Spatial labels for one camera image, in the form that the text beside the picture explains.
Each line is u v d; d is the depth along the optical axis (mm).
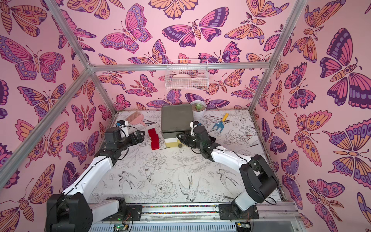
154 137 1036
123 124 741
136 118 1165
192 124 801
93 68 927
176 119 861
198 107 1070
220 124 1128
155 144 1005
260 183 439
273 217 737
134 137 745
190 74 947
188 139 747
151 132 1058
